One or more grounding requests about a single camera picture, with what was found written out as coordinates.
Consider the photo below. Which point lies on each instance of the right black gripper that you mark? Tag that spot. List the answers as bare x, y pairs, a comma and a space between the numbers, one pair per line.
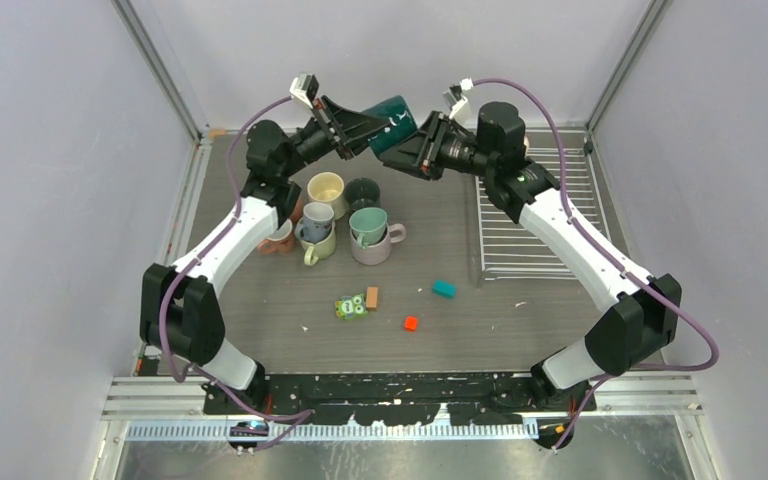
407, 157

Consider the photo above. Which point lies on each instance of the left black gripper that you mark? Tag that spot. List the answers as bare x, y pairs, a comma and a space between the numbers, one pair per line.
352, 129

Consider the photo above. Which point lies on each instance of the dark teal mug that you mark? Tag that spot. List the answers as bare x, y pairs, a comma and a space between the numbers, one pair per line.
401, 123

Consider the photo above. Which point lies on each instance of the dark grey mug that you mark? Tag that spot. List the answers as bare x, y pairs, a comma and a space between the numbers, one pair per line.
362, 193

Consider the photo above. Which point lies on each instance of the cream ribbed mug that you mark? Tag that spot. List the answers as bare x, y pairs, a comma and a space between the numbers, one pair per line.
328, 188

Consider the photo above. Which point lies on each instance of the pale green small mug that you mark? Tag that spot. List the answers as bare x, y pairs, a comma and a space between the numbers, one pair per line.
368, 225

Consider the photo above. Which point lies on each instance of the blue grey small cup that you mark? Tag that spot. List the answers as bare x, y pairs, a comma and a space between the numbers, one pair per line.
316, 223

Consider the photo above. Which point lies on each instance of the lilac pink mug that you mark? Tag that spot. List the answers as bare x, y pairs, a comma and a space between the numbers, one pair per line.
376, 254

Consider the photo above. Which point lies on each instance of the light green cream mug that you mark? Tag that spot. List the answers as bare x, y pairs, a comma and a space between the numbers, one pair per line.
315, 252

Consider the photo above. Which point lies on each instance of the terracotta small cup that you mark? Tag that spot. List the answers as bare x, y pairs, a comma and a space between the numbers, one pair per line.
281, 241

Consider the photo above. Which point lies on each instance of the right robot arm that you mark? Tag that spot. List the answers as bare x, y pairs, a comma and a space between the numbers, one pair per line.
634, 323

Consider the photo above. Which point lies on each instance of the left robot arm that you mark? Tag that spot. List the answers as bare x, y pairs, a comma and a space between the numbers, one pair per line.
180, 312

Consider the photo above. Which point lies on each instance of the teal block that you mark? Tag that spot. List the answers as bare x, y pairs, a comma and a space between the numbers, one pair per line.
444, 289

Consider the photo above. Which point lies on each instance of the tan wooden block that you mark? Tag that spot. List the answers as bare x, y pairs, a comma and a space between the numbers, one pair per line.
372, 298

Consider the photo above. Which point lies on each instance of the green owl toy block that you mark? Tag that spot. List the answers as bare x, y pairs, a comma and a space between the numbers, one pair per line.
351, 307

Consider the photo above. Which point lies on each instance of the red cube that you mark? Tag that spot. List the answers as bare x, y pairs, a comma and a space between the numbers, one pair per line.
411, 323

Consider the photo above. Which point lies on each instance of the black base bar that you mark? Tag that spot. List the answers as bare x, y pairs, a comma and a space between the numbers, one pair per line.
400, 399

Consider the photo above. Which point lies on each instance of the white wire dish rack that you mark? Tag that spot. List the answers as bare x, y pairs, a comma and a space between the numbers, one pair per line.
524, 251

